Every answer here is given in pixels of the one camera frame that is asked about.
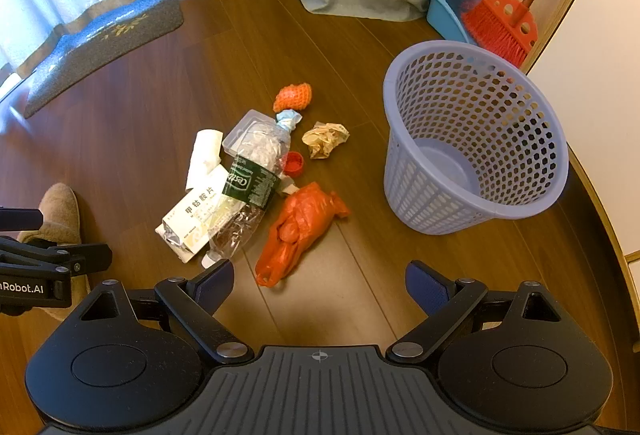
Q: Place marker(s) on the beige fuzzy slipper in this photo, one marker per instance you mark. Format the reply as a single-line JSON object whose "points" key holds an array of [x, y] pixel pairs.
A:
{"points": [[57, 210]]}

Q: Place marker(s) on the light blue packet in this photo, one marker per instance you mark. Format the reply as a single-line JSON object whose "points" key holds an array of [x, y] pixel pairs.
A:
{"points": [[289, 120]]}

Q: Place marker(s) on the crushed clear plastic bottle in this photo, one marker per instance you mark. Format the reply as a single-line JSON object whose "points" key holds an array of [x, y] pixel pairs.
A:
{"points": [[250, 185]]}

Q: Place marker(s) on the orange plastic bag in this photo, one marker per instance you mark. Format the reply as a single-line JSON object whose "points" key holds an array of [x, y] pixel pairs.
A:
{"points": [[295, 225]]}

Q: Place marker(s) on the grey door mat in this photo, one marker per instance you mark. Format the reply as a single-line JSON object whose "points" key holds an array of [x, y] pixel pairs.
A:
{"points": [[100, 45]]}

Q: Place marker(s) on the white tissue roll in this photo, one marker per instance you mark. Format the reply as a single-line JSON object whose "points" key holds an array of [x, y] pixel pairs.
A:
{"points": [[202, 155]]}

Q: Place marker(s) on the orange foam fruit net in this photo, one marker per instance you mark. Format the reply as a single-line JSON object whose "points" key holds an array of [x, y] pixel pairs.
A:
{"points": [[292, 96]]}

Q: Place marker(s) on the clear plastic box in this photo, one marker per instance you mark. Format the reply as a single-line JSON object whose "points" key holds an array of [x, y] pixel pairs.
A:
{"points": [[245, 125]]}

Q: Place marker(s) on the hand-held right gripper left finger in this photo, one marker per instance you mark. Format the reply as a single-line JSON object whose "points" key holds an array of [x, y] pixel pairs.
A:
{"points": [[220, 280]]}

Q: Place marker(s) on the white medicine box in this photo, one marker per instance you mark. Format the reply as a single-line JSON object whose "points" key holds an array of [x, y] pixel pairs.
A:
{"points": [[192, 220]]}

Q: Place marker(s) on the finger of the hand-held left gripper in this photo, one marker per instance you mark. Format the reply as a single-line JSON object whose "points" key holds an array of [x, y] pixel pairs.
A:
{"points": [[20, 218], [90, 257]]}

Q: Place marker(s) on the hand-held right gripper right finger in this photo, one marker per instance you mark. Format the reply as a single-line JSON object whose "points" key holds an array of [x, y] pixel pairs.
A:
{"points": [[425, 287]]}

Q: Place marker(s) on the purple plastic basket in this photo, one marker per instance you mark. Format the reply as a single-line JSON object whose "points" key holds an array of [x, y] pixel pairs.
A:
{"points": [[445, 160]]}

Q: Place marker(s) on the silver blister pack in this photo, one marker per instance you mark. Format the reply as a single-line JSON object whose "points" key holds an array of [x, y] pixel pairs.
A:
{"points": [[167, 237]]}

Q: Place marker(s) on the small beige paper scrap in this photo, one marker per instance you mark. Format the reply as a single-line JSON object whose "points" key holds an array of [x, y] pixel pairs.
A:
{"points": [[289, 186]]}

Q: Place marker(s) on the red bottle cap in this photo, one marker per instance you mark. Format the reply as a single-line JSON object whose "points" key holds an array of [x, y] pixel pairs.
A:
{"points": [[292, 163]]}

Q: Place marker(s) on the beige wrapper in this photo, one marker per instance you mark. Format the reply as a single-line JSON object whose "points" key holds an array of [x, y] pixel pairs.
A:
{"points": [[325, 140]]}

